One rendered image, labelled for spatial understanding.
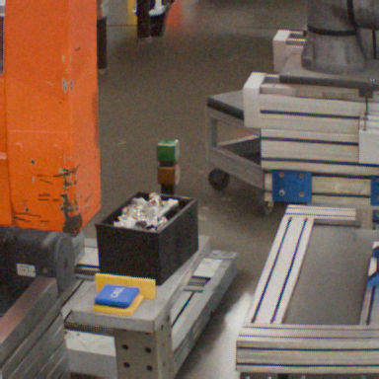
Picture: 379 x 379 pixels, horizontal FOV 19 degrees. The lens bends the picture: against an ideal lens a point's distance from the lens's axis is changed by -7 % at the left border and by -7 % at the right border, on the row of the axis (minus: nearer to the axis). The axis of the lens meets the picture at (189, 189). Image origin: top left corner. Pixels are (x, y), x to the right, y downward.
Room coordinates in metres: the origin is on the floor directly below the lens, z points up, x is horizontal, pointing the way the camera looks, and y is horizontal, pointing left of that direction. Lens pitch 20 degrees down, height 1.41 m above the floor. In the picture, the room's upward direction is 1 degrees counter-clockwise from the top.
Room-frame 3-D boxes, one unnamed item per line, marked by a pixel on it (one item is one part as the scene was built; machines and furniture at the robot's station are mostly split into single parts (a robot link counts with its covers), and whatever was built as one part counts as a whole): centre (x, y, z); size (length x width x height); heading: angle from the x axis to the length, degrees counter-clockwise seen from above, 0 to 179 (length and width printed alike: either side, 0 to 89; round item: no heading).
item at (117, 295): (1.98, 0.14, 0.47); 0.07 x 0.07 x 0.02; 74
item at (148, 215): (2.18, 0.08, 0.51); 0.20 x 0.14 x 0.13; 157
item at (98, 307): (1.98, 0.14, 0.45); 0.08 x 0.08 x 0.01; 74
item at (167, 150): (2.33, 0.04, 0.64); 0.04 x 0.04 x 0.04; 74
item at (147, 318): (2.14, 0.10, 0.44); 0.43 x 0.17 x 0.03; 164
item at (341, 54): (2.37, -0.32, 0.87); 0.15 x 0.15 x 0.10
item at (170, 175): (2.33, 0.04, 0.59); 0.04 x 0.04 x 0.04; 74
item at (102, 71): (2.60, 0.20, 0.83); 0.04 x 0.04 x 0.16
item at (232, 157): (3.80, -0.32, 0.17); 0.43 x 0.36 x 0.34; 122
